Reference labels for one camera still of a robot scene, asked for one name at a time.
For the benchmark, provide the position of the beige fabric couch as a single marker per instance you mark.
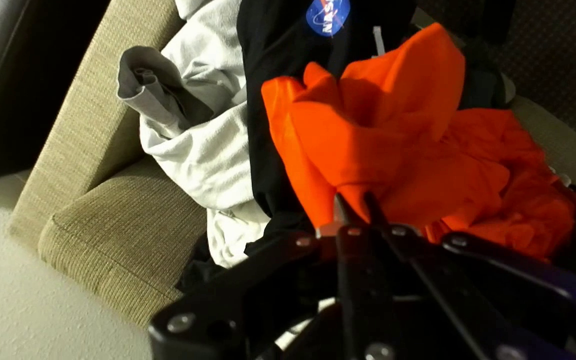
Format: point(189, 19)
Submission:
point(114, 227)

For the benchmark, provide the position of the orange jacket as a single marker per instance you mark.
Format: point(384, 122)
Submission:
point(535, 207)

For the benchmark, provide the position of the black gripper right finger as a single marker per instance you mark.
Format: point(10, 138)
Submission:
point(489, 306)

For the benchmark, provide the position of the grey rolled cloth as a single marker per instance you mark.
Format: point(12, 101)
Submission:
point(142, 80)

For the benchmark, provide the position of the black NASA hoodie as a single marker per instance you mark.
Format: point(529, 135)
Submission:
point(280, 40)

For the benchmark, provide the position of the white shirt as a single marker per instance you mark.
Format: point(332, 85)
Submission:
point(215, 166)

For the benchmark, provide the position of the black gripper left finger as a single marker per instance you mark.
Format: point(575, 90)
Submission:
point(280, 306)

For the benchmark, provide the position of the black jacket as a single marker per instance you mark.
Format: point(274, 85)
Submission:
point(484, 60)

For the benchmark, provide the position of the orange cloth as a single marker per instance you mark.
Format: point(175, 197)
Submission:
point(368, 132)

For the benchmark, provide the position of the black leather armchair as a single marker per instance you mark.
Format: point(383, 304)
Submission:
point(15, 72)

